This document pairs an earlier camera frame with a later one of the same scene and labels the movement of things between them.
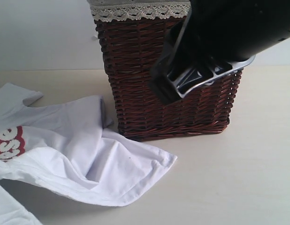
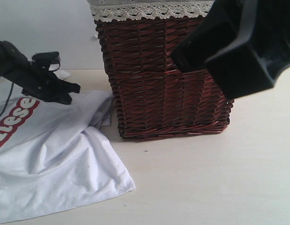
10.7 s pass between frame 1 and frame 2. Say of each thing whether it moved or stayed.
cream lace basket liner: stayed
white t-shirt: moved
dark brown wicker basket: stayed
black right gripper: moved
